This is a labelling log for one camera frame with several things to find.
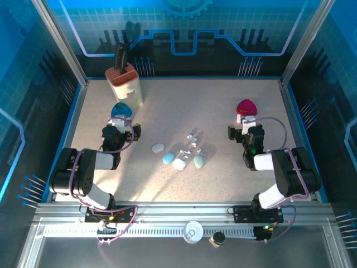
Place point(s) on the white oval charging case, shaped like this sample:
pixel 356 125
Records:
pixel 158 148

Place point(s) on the mint green charging case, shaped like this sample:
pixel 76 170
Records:
pixel 198 161

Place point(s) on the light blue charging case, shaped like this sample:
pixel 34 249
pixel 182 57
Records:
pixel 168 158

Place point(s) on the white square charging case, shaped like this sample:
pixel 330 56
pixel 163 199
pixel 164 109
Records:
pixel 179 164

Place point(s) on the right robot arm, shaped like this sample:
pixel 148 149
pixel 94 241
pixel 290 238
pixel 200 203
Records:
pixel 293 173

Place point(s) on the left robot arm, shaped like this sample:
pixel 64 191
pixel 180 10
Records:
pixel 83 173

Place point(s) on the blue lid yogurt cup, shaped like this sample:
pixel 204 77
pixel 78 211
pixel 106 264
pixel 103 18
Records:
pixel 121 110

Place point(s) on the cream knife block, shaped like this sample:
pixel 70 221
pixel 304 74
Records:
pixel 127 89

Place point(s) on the small jar black lid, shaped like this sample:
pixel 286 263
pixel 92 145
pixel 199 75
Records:
pixel 218 239

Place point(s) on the silver tin can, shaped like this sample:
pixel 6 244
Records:
pixel 192 231

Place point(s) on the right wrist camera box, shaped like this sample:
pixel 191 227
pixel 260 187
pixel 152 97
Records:
pixel 248 125

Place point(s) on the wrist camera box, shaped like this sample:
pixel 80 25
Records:
pixel 120 124
pixel 248 125

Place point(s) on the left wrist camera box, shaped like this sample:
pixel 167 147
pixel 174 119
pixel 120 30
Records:
pixel 120 124

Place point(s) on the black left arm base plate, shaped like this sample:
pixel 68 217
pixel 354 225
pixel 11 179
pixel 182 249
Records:
pixel 125 214

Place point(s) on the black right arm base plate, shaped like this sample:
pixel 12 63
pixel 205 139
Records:
pixel 242 215

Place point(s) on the aluminium frame rail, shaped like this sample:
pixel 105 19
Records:
pixel 181 212

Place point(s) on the aluminium frame post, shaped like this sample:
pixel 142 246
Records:
pixel 63 47
pixel 302 47

